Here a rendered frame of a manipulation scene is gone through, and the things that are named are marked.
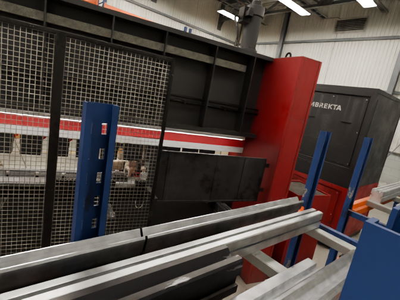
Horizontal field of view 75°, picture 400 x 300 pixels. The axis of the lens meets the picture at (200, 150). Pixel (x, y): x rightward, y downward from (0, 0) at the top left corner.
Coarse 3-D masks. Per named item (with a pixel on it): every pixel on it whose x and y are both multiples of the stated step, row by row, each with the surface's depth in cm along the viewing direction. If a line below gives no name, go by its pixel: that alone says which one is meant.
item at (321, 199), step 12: (300, 180) 331; (288, 192) 282; (300, 192) 286; (324, 192) 298; (312, 204) 282; (324, 204) 290; (324, 216) 295; (288, 240) 280; (312, 240) 298; (276, 252) 291; (300, 252) 294; (312, 252) 304
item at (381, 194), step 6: (384, 186) 159; (390, 186) 162; (396, 186) 166; (372, 192) 148; (378, 192) 146; (384, 192) 145; (390, 192) 155; (396, 192) 167; (372, 198) 148; (378, 198) 146; (384, 198) 149; (390, 198) 159
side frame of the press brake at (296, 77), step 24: (264, 72) 271; (288, 72) 240; (312, 72) 236; (264, 96) 268; (288, 96) 238; (312, 96) 243; (264, 120) 265; (288, 120) 238; (264, 144) 262; (288, 144) 246; (288, 168) 254; (264, 192) 257
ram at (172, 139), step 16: (0, 112) 195; (0, 128) 197; (64, 128) 215; (80, 128) 220; (128, 128) 236; (144, 144) 246; (176, 144) 260; (192, 144) 267; (208, 144) 275; (224, 144) 283; (240, 144) 291
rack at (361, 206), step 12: (372, 144) 129; (360, 156) 127; (360, 168) 127; (360, 180) 132; (348, 192) 131; (348, 204) 131; (360, 204) 142; (372, 204) 146; (396, 204) 204; (348, 216) 136; (360, 216) 129; (336, 228) 136; (336, 252) 140
